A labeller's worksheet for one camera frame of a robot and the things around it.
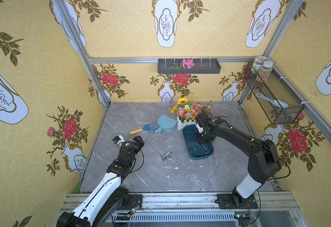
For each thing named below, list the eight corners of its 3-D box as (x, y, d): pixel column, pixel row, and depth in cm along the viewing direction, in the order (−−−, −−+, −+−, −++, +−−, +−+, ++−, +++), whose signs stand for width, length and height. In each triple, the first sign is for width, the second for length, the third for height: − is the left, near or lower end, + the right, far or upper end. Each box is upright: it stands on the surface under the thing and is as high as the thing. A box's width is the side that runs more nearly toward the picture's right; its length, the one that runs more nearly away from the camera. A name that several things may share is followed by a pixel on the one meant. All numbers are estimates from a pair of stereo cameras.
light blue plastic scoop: (155, 134, 104) (155, 132, 102) (156, 116, 114) (156, 114, 113) (176, 134, 104) (177, 132, 102) (176, 116, 114) (176, 114, 112)
